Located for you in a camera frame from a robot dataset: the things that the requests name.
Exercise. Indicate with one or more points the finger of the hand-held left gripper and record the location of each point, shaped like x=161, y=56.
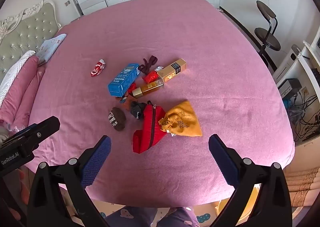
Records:
x=42, y=129

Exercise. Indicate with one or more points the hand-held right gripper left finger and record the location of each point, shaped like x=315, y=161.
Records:
x=96, y=164

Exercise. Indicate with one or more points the tufted grey headboard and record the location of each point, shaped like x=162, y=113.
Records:
x=22, y=34

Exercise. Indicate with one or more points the dark grey sock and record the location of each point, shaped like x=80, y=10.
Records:
x=137, y=109

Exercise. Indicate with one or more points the gold bottle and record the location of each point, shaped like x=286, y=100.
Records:
x=147, y=89

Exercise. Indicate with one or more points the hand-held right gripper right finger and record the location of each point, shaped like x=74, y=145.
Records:
x=222, y=160

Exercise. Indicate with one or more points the bed with pink sheet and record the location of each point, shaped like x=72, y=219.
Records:
x=175, y=42

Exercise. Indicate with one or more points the blue cardboard box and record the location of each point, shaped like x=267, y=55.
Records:
x=122, y=81

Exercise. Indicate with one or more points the red zip pouch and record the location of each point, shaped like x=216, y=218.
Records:
x=146, y=129

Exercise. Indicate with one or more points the white textured blanket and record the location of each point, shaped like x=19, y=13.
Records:
x=15, y=69

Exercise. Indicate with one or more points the black office chair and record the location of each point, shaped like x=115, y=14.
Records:
x=267, y=37

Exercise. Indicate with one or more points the black electronic box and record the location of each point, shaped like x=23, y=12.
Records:
x=290, y=87

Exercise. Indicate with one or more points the red sock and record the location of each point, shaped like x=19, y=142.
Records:
x=131, y=89

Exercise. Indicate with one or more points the brown striped rug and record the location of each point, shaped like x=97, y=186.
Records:
x=302, y=182

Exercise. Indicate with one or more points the red foil snack packet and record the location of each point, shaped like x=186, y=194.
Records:
x=151, y=77

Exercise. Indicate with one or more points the white desk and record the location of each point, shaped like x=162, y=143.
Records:
x=310, y=62

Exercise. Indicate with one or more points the light blue patterned pillow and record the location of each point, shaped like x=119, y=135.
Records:
x=51, y=47

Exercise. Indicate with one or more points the cartoon patterned floor mat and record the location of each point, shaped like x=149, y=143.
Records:
x=205, y=218

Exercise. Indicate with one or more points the yellow plastic object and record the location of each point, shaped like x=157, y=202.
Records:
x=222, y=207

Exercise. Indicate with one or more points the red and white snack wrapper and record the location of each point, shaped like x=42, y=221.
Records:
x=98, y=67

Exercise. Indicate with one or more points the pink duvet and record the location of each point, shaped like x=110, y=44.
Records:
x=20, y=89

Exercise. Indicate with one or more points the gold cardboard box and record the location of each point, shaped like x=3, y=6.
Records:
x=172, y=69

